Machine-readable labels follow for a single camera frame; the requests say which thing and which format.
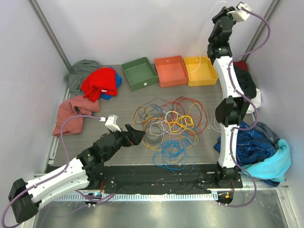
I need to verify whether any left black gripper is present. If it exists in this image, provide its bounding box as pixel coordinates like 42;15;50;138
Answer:
104;124;145;161

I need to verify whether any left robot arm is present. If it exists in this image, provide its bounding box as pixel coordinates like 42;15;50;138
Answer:
8;124;145;224

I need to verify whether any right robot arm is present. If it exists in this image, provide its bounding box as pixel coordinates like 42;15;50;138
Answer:
207;7;249;188

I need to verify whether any dark red cloth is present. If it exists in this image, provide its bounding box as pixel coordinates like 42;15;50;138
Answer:
233;60;248;72

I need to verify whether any yellow plastic bin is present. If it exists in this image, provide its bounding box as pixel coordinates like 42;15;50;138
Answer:
184;56;218;87

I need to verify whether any black cloth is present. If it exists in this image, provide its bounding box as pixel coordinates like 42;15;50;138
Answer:
234;66;257;99

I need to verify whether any green plastic bin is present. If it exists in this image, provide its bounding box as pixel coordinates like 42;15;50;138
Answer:
122;57;159;91

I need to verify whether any pink cloth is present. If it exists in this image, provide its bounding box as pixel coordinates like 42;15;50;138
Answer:
52;95;100;137

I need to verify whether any orange plastic bin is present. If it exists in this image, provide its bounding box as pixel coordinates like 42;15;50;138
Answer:
154;55;188;88

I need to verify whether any white cloth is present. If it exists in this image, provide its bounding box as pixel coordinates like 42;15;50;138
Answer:
247;88;262;114

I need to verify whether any grey blue cloth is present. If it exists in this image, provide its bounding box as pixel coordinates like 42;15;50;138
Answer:
254;122;280;149

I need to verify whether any blue plaid shirt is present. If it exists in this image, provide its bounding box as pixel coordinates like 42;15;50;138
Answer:
213;121;278;167

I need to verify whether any cyan cloth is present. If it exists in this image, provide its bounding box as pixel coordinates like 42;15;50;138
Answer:
242;139;291;187

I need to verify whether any grey cable coil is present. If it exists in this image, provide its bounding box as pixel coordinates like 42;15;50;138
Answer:
141;122;167;145

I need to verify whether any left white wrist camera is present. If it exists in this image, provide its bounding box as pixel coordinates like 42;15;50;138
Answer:
105;114;121;132

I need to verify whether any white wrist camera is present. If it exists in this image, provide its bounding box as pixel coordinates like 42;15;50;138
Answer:
228;2;252;22
105;114;121;132

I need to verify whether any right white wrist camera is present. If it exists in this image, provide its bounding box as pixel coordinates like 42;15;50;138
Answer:
228;2;252;22

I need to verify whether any white looped cable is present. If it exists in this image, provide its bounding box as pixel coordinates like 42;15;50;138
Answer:
149;110;183;136

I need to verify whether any brown cable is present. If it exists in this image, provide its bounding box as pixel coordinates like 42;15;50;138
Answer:
136;97;167;124

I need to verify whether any yellow cable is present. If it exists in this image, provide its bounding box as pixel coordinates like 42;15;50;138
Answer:
165;110;195;133

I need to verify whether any right aluminium frame post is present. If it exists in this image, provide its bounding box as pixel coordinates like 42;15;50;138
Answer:
246;0;282;52

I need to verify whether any aluminium frame post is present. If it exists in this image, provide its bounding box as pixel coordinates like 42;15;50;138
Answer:
28;0;71;70
246;0;282;52

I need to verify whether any red cable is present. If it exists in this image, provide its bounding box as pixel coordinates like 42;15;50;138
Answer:
161;95;211;136

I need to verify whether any slotted cable duct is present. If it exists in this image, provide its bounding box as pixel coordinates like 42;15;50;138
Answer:
53;191;218;202

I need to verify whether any left aluminium frame post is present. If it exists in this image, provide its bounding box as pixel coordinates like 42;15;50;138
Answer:
28;0;71;70

